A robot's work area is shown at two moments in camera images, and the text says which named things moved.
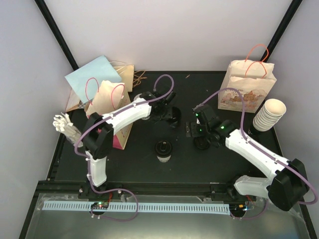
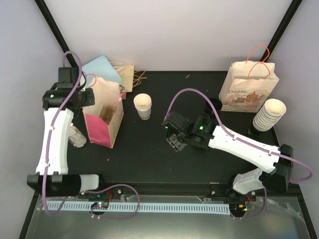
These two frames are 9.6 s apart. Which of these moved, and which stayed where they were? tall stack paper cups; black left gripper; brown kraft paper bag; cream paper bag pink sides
Moved: black left gripper; cream paper bag pink sides
Stayed: brown kraft paper bag; tall stack paper cups
